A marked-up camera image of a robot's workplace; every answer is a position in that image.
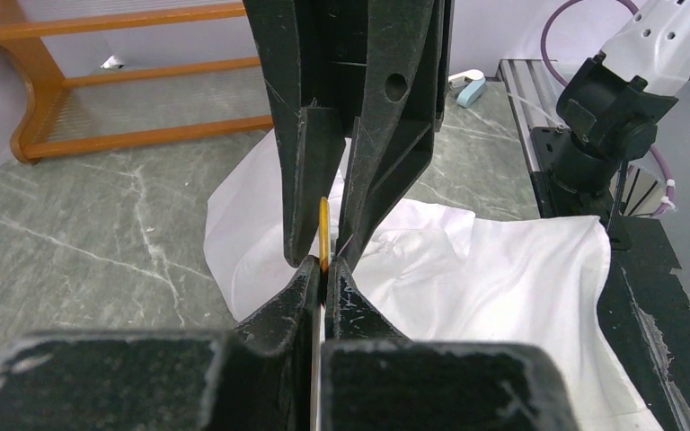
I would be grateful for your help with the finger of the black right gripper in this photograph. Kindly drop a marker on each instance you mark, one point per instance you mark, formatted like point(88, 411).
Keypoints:
point(307, 123)
point(402, 109)

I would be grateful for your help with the aluminium frame rail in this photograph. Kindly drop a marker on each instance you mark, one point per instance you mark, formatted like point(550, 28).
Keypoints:
point(533, 94)

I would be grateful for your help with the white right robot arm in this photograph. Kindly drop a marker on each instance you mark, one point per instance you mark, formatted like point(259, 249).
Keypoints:
point(611, 106)

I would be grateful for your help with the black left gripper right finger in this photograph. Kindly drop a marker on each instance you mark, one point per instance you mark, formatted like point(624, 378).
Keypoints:
point(373, 377)

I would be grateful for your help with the small light blue object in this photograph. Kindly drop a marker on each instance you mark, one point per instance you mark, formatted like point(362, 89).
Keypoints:
point(468, 86)

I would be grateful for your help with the white button-up shirt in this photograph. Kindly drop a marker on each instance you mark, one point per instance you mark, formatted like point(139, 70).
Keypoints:
point(442, 273)

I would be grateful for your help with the orange wooden rack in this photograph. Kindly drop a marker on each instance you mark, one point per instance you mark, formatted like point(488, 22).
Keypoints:
point(52, 99)

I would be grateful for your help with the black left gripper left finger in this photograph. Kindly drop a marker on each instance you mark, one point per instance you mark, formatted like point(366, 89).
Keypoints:
point(255, 376)

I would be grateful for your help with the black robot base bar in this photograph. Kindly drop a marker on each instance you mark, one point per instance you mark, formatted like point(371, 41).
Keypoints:
point(644, 314)

